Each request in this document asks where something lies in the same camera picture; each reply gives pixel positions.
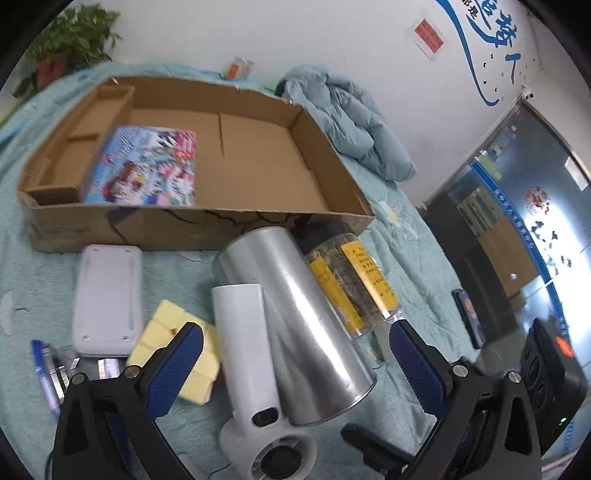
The pastel yellow puzzle cube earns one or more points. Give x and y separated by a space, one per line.
159 323

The blue wall decal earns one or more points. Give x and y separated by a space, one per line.
475 50

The glass door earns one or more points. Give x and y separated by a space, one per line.
517 207

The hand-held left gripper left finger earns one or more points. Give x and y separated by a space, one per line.
178 369

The silver metal can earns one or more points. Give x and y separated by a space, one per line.
300 323

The light blue folded quilt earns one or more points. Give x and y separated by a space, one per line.
351 115

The potted green plant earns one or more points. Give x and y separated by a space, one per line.
78 37

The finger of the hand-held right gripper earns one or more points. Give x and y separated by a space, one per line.
374 443

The brown cardboard box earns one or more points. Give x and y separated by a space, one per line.
258 161

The light teal bed blanket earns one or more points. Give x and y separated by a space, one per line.
178 277

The colourful printed toy box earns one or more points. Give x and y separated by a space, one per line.
143 166

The white handheld fan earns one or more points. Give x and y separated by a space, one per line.
242 350

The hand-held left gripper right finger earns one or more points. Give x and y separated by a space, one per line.
415 364

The small orange jar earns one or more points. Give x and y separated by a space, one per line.
239 68

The small shiny metal object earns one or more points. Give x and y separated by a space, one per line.
108 367

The red and white wall notice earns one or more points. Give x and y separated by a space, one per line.
428 37

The white security camera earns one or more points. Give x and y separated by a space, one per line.
527 93

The blue pen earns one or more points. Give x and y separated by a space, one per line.
46 374

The white rectangular plastic device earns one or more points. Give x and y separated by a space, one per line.
108 295

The dark phone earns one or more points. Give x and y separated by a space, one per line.
470 318

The glass jar with yellow label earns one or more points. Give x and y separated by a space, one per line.
355 281

